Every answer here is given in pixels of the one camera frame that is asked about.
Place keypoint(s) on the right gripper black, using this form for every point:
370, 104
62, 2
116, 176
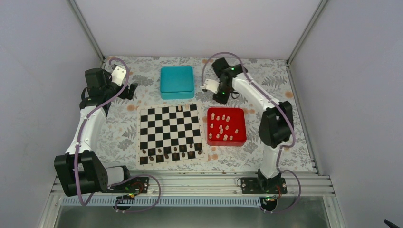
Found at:
223, 100

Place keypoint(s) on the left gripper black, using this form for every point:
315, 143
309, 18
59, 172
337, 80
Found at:
123, 95

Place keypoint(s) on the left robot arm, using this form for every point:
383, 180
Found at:
79, 170

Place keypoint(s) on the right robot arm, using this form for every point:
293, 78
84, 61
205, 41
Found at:
276, 126

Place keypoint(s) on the red plastic tray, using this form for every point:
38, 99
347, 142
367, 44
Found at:
237, 121

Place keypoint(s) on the teal plastic box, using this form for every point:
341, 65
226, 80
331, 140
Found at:
177, 82

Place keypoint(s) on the floral patterned tablecloth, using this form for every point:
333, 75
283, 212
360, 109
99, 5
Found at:
118, 139

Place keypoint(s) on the black white chessboard mat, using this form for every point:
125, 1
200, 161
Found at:
164, 127

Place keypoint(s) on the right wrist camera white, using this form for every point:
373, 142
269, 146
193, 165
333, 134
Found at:
210, 85

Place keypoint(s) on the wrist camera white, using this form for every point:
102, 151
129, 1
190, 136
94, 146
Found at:
118, 75
210, 85

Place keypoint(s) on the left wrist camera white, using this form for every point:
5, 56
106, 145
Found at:
118, 75

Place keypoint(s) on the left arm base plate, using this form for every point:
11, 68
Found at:
134, 186

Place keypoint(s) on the aluminium rail frame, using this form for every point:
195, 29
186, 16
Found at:
227, 183

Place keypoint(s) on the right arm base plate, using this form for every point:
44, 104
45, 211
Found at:
254, 185

